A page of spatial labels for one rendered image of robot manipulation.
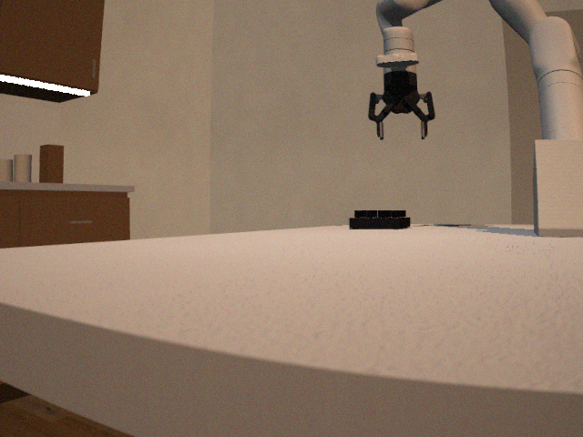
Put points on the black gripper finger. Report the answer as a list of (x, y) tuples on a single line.
[(374, 99), (427, 98)]

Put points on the black knob box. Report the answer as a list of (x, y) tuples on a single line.
[(373, 222)]

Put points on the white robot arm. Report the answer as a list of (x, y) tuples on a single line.
[(556, 67)]

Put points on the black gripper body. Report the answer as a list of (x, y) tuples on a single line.
[(400, 84)]

